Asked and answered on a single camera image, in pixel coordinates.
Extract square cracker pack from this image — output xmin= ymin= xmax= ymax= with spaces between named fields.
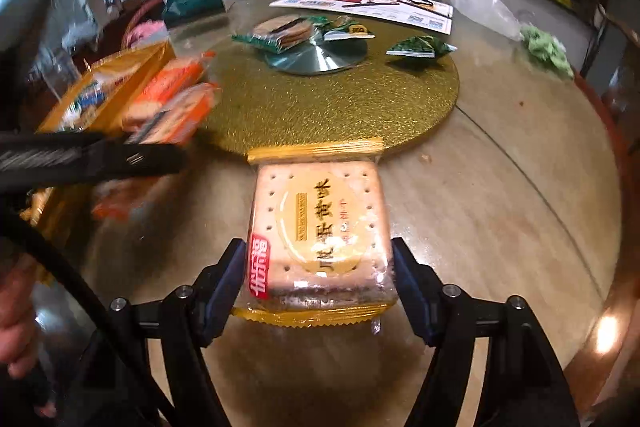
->
xmin=233 ymin=138 xmax=397 ymax=329

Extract small green yellow packet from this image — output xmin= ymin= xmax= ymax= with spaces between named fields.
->
xmin=312 ymin=15 xmax=375 ymax=41

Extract green pea packet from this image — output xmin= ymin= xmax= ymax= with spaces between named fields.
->
xmin=386 ymin=35 xmax=458 ymax=60

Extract person's hand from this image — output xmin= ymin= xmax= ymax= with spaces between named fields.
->
xmin=1 ymin=255 xmax=40 ymax=421

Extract orange snack box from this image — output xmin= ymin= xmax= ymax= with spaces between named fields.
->
xmin=22 ymin=41 xmax=175 ymax=231

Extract orange snack packet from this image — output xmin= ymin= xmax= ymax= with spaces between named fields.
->
xmin=119 ymin=51 xmax=216 ymax=132
xmin=91 ymin=82 xmax=221 ymax=220

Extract gold glitter turntable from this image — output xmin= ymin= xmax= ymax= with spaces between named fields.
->
xmin=201 ymin=20 xmax=460 ymax=156

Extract round cracker packet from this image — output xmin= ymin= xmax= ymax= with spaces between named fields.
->
xmin=231 ymin=15 xmax=314 ymax=54

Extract silver turntable hub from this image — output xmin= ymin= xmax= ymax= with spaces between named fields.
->
xmin=262 ymin=31 xmax=368 ymax=76

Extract green cloth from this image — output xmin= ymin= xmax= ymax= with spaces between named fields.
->
xmin=520 ymin=24 xmax=574 ymax=79

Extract printed paper sheet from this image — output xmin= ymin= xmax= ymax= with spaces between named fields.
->
xmin=269 ymin=0 xmax=454 ymax=36

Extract clear plastic bag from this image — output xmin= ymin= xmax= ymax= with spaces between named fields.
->
xmin=449 ymin=0 xmax=522 ymax=41

